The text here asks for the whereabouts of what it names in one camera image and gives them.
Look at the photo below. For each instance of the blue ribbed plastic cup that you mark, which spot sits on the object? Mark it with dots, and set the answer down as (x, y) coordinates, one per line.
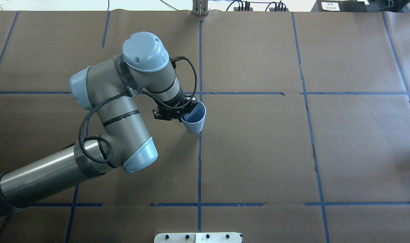
(194, 121)

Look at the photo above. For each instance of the black box with label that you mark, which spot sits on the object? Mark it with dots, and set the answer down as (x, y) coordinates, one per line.
(340, 6)

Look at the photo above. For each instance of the aluminium frame post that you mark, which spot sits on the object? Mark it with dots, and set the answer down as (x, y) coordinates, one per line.
(200, 7)

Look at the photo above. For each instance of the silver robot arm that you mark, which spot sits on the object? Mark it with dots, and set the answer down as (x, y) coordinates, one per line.
(113, 134)

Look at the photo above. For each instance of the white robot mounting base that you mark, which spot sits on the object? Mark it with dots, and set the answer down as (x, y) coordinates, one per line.
(198, 237)

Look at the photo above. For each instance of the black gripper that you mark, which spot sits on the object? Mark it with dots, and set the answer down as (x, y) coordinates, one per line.
(180, 98)

